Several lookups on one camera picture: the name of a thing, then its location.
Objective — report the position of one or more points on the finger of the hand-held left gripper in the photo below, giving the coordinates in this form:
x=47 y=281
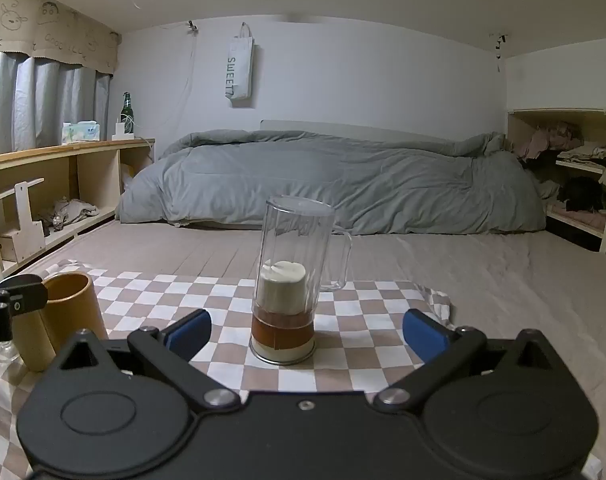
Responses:
x=25 y=294

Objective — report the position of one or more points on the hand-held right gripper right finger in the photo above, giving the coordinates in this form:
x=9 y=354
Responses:
x=424 y=334

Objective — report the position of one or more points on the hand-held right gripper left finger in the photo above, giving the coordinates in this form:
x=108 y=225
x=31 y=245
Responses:
x=187 y=336

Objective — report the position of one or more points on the clear glass cup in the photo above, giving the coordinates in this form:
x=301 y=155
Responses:
x=293 y=280

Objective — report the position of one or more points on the light bamboo cup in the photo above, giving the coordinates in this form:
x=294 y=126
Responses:
x=30 y=342

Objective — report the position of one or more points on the brown bamboo cup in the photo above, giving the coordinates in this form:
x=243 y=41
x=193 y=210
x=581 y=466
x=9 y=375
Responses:
x=78 y=310

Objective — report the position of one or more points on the small clear glass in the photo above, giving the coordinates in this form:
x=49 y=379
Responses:
x=3 y=352

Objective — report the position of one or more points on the wooden stand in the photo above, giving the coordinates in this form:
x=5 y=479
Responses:
x=25 y=230

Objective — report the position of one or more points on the checkered cloth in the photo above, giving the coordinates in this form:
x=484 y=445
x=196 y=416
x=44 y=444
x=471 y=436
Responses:
x=343 y=330

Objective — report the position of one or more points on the crumpled grey clothes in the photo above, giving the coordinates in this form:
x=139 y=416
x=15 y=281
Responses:
x=73 y=210

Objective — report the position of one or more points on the long wooden shelf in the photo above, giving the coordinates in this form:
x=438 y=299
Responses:
x=93 y=170

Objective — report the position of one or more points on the tissue pack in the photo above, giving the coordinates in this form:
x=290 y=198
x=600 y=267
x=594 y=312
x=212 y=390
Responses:
x=80 y=132

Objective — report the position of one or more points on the grey duvet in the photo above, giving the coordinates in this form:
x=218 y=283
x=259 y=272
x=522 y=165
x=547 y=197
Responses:
x=333 y=180

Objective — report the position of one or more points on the grey curtain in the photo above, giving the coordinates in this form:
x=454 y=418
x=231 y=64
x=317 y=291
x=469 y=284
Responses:
x=38 y=105

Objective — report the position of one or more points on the small white box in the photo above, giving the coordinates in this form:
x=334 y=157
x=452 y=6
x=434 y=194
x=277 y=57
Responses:
x=121 y=130

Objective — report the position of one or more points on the green glass bottle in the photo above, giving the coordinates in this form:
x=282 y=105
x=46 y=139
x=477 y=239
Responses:
x=127 y=112

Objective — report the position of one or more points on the black clothes pile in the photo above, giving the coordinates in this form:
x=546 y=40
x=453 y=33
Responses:
x=583 y=194

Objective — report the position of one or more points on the pink clothes pile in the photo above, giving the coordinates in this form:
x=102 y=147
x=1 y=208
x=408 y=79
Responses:
x=545 y=140

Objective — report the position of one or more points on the folded light clothes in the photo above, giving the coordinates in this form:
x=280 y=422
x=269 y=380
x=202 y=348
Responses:
x=585 y=152

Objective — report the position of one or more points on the beige valance with drawings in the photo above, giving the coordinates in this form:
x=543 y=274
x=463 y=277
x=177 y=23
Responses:
x=48 y=25

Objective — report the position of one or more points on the white tote bag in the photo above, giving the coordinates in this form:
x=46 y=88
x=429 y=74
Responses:
x=239 y=70

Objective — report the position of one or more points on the wooden wardrobe shelf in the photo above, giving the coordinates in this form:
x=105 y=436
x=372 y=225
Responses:
x=590 y=120

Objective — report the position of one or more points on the black wall clip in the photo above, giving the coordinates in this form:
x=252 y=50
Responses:
x=499 y=45

